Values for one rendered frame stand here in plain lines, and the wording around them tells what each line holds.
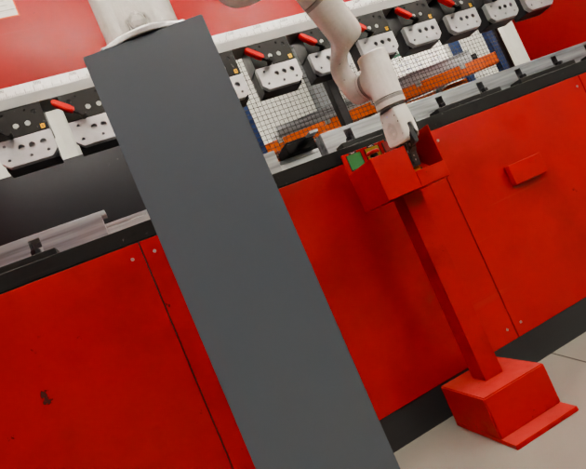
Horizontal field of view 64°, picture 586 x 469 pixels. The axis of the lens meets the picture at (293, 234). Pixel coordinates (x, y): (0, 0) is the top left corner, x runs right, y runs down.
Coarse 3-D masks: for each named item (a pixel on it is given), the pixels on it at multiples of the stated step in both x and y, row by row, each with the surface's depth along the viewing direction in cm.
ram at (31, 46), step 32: (32, 0) 139; (64, 0) 142; (192, 0) 153; (288, 0) 162; (352, 0) 170; (416, 0) 177; (0, 32) 135; (32, 32) 138; (64, 32) 140; (96, 32) 143; (224, 32) 154; (288, 32) 160; (0, 64) 134; (32, 64) 136; (64, 64) 139; (32, 96) 135
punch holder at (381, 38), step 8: (360, 16) 169; (368, 16) 170; (376, 16) 171; (384, 16) 172; (368, 24) 170; (376, 24) 170; (384, 24) 171; (376, 32) 170; (384, 32) 171; (392, 32) 171; (360, 40) 167; (368, 40) 168; (376, 40) 169; (384, 40) 170; (392, 40) 171; (352, 48) 172; (360, 48) 167; (368, 48) 167; (392, 48) 170; (352, 56) 174; (360, 56) 170; (392, 56) 174
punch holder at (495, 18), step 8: (472, 0) 190; (480, 0) 187; (488, 0) 187; (504, 0) 189; (512, 0) 190; (480, 8) 189; (488, 8) 186; (496, 8) 187; (504, 8) 188; (512, 8) 189; (480, 16) 190; (488, 16) 186; (496, 16) 186; (504, 16) 187; (512, 16) 189; (480, 24) 191; (488, 24) 188; (496, 24) 191; (504, 24) 195; (480, 32) 193
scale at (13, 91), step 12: (360, 0) 170; (372, 0) 172; (384, 0) 173; (264, 24) 158; (276, 24) 160; (288, 24) 161; (216, 36) 153; (228, 36) 154; (240, 36) 155; (72, 72) 139; (84, 72) 140; (24, 84) 135; (36, 84) 135; (48, 84) 136; (60, 84) 137; (0, 96) 132; (12, 96) 133
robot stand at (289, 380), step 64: (128, 64) 66; (192, 64) 67; (128, 128) 66; (192, 128) 66; (192, 192) 66; (256, 192) 66; (192, 256) 65; (256, 256) 66; (256, 320) 65; (320, 320) 66; (256, 384) 64; (320, 384) 65; (256, 448) 63; (320, 448) 64; (384, 448) 65
